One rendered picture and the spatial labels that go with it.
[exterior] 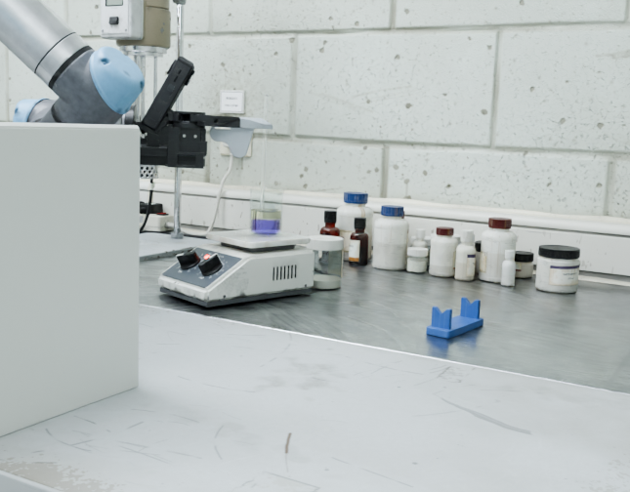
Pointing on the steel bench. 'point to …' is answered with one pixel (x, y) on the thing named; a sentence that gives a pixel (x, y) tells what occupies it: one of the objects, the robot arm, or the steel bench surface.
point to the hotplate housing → (250, 275)
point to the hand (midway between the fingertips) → (264, 121)
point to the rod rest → (440, 327)
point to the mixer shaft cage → (144, 112)
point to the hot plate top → (256, 239)
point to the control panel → (199, 269)
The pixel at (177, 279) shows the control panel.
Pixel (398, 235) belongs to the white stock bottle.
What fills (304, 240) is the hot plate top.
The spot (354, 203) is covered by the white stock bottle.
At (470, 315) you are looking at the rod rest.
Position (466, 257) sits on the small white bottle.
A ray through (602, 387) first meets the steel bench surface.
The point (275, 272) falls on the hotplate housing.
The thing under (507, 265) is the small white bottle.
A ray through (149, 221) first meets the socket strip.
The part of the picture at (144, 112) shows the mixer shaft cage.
